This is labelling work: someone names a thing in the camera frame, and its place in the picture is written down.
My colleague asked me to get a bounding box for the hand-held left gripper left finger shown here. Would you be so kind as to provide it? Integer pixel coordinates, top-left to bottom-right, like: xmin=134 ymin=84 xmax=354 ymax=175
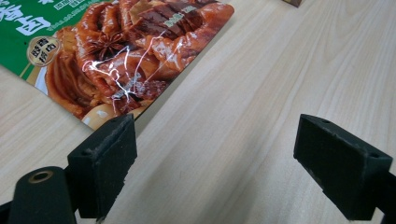
xmin=66 ymin=113 xmax=138 ymax=220

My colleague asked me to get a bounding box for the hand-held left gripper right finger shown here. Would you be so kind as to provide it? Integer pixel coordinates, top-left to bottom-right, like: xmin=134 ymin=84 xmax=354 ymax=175
xmin=292 ymin=113 xmax=394 ymax=221

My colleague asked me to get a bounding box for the green braised meat food packet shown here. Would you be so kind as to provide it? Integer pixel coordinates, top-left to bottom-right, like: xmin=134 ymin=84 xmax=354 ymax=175
xmin=0 ymin=0 xmax=235 ymax=131

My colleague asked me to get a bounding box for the small brown box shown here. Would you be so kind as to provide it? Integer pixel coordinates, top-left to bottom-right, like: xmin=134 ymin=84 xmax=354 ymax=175
xmin=281 ymin=0 xmax=304 ymax=8

